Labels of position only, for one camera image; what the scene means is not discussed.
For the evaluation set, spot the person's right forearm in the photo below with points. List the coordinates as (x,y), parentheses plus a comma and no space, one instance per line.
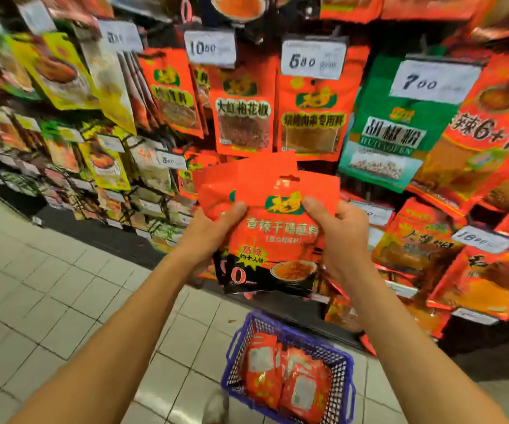
(409,362)

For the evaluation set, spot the person's right thumb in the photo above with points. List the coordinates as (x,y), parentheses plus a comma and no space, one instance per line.
(318,212)

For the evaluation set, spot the white price tag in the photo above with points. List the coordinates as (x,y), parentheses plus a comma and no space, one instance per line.
(210,48)
(314,59)
(482,239)
(435,81)
(119,36)

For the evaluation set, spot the grey shoe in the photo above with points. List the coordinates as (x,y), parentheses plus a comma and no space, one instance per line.
(215,408)

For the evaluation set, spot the orange packet with brown powder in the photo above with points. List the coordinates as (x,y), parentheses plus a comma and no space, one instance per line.
(416,247)

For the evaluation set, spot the small yellow soup packet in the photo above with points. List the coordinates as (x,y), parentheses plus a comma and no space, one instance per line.
(104,165)

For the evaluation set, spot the blue plastic shopping basket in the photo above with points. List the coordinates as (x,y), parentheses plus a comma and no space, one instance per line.
(334,366)

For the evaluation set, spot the person's left hand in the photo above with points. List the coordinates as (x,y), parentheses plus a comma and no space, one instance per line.
(199,236)

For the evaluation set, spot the rows of assorted small packets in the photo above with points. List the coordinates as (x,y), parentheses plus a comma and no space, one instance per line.
(60,172)

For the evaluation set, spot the red packet white label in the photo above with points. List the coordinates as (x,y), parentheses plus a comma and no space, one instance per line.
(305,388)
(263,370)

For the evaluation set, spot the pale yellow hanging packet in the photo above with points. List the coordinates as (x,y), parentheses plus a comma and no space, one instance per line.
(111,88)

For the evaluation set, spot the person's right hand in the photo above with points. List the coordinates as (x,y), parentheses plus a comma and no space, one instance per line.
(347,242)

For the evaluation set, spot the large orange seasoning packet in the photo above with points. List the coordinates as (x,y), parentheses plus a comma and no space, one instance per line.
(480,145)

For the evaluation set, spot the orange peppercorn packet clear window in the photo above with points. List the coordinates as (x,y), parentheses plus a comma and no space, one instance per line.
(243,119)

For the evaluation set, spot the green pepper powder packet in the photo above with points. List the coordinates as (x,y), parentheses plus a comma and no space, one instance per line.
(387,141)

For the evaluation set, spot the orange hanging spice packet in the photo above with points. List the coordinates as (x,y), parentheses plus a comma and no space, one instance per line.
(172,92)

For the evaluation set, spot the plain red seasoning packet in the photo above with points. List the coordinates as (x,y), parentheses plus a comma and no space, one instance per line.
(212,185)
(267,165)

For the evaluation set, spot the red seasoning packet black bottom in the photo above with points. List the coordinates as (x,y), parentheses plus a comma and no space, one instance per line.
(276,242)

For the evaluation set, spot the orange powder packet clear window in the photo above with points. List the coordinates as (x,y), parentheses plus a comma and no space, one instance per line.
(312,123)

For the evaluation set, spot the orange packet with yellow powder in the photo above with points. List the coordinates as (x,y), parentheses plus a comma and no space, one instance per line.
(484,282)

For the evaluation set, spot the person's left thumb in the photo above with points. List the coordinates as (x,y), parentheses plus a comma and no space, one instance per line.
(232,216)

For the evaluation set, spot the person's left forearm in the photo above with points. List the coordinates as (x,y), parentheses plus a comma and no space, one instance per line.
(117,348)

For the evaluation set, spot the yellow packet with bowl picture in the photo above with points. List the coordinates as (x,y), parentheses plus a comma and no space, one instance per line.
(58,72)

